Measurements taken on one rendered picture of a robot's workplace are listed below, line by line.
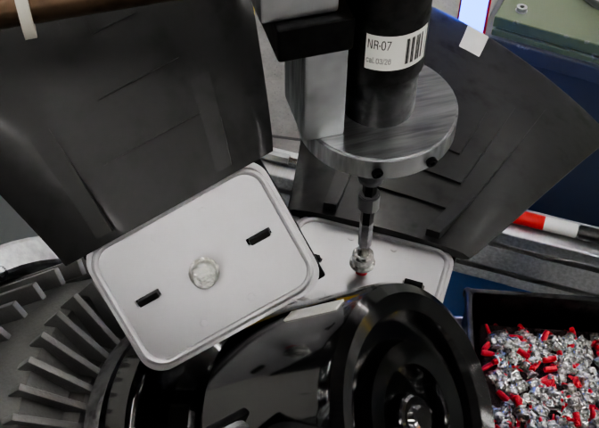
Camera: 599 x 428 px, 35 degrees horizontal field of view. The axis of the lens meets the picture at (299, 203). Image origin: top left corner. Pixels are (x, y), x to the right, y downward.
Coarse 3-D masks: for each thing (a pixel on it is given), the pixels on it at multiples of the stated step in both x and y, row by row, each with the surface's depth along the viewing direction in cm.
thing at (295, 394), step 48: (384, 288) 41; (240, 336) 43; (288, 336) 40; (336, 336) 38; (384, 336) 42; (432, 336) 44; (144, 384) 44; (192, 384) 45; (240, 384) 40; (288, 384) 38; (336, 384) 37; (384, 384) 40; (432, 384) 43; (480, 384) 45
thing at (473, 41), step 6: (468, 30) 68; (474, 30) 68; (468, 36) 67; (474, 36) 68; (480, 36) 68; (486, 36) 68; (462, 42) 67; (468, 42) 67; (474, 42) 67; (480, 42) 67; (486, 42) 68; (468, 48) 66; (474, 48) 67; (480, 48) 67
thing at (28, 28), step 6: (18, 0) 31; (24, 0) 32; (18, 6) 32; (24, 6) 32; (18, 12) 32; (24, 12) 32; (30, 12) 32; (24, 18) 32; (30, 18) 32; (24, 24) 32; (30, 24) 32; (24, 30) 32; (30, 30) 32; (36, 30) 34; (24, 36) 33; (30, 36) 33; (36, 36) 33
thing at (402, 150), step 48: (288, 0) 34; (336, 0) 35; (288, 48) 35; (336, 48) 36; (288, 96) 41; (336, 96) 38; (432, 96) 42; (336, 144) 40; (384, 144) 40; (432, 144) 40
